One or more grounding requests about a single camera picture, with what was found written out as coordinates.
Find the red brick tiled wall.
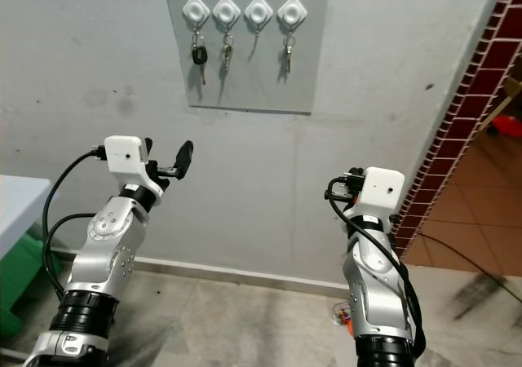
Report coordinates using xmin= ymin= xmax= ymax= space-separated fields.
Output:
xmin=390 ymin=0 xmax=522 ymax=255

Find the white square wall hook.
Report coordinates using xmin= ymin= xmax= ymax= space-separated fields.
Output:
xmin=211 ymin=0 xmax=242 ymax=29
xmin=276 ymin=0 xmax=309 ymax=30
xmin=181 ymin=0 xmax=212 ymax=28
xmin=242 ymin=0 xmax=274 ymax=29

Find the single silver key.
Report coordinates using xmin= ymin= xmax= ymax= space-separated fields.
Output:
xmin=219 ymin=31 xmax=235 ymax=77

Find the white table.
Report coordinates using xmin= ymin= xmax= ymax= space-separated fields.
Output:
xmin=0 ymin=174 xmax=55 ymax=263

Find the black-headed car key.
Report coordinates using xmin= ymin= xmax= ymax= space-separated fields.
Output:
xmin=191 ymin=29 xmax=209 ymax=86

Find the orange and yellow toy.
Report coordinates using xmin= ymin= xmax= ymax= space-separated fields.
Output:
xmin=331 ymin=300 xmax=355 ymax=337

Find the grey wall panel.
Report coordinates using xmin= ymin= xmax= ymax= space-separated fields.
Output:
xmin=161 ymin=0 xmax=333 ymax=115

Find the white baseboard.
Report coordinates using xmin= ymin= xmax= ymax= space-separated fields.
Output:
xmin=51 ymin=251 xmax=353 ymax=296

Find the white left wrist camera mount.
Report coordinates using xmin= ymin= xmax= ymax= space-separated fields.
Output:
xmin=103 ymin=135 xmax=164 ymax=198

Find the red object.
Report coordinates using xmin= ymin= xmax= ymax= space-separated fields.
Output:
xmin=492 ymin=114 xmax=522 ymax=139

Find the silver key bunch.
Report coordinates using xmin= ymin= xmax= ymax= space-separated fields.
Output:
xmin=281 ymin=32 xmax=296 ymax=76

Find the thin black floor cable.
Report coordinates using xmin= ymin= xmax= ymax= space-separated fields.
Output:
xmin=414 ymin=231 xmax=522 ymax=304

